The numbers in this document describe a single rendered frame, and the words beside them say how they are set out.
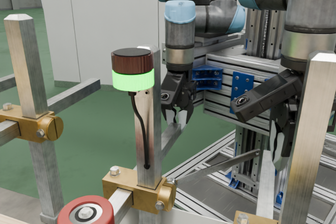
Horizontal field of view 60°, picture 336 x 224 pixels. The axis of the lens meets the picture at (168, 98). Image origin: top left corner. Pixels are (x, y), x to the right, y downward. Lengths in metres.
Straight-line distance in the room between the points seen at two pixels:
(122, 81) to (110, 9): 2.96
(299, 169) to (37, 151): 0.50
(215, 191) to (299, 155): 1.18
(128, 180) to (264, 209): 0.26
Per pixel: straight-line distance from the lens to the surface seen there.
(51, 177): 0.71
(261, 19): 1.23
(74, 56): 3.67
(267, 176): 0.70
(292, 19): 0.48
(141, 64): 0.40
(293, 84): 0.49
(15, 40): 0.60
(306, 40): 0.47
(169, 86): 0.72
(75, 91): 0.78
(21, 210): 0.85
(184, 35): 0.72
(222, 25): 0.83
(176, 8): 0.71
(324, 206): 1.69
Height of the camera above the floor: 1.22
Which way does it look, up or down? 22 degrees down
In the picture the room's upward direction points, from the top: straight up
